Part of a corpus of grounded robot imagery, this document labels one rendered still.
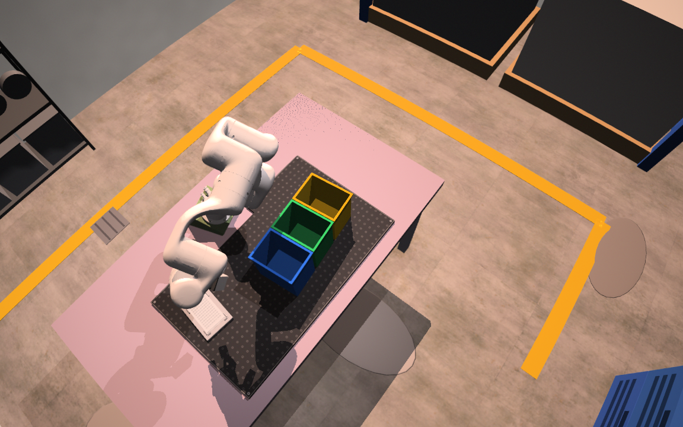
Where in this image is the green bin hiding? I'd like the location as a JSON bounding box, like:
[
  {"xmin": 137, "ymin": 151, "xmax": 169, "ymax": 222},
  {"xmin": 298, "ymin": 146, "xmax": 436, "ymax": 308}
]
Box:
[{"xmin": 271, "ymin": 199, "xmax": 334, "ymax": 267}]

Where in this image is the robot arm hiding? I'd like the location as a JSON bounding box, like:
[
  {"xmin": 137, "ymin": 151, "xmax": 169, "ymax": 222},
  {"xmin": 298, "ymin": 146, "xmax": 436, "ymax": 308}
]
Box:
[{"xmin": 163, "ymin": 117, "xmax": 279, "ymax": 309}]

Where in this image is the orange open-top bin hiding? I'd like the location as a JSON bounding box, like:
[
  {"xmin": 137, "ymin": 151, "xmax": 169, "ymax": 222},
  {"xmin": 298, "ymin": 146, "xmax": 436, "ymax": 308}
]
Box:
[{"xmin": 292, "ymin": 173, "xmax": 353, "ymax": 240}]

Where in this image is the blue open bin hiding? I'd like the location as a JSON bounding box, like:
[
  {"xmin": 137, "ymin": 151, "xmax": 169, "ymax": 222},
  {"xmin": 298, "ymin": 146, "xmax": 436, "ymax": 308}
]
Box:
[{"xmin": 248, "ymin": 228, "xmax": 315, "ymax": 296}]

